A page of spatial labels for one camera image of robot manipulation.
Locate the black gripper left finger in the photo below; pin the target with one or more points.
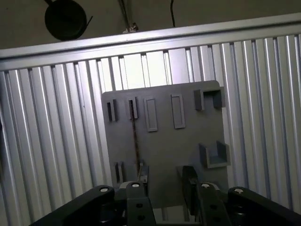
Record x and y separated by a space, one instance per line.
138 204

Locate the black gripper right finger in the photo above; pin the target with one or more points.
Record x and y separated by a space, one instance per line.
211 202

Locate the green RAM stick white label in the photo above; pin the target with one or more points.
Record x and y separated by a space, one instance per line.
136 141

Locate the grey plastic parts rack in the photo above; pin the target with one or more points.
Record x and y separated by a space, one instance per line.
164 146

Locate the round black disc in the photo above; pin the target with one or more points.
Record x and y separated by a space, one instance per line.
64 21

